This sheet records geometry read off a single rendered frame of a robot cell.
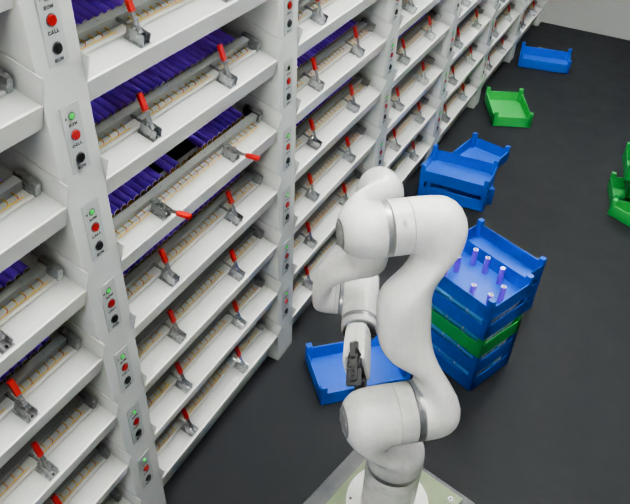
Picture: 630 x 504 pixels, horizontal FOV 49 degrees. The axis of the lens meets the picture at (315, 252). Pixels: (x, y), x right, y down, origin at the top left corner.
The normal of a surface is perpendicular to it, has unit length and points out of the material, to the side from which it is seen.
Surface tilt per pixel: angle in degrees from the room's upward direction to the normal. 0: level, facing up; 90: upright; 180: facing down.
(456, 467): 0
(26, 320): 17
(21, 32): 90
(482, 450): 0
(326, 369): 0
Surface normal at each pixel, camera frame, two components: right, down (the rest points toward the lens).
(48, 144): -0.48, 0.55
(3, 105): 0.29, -0.65
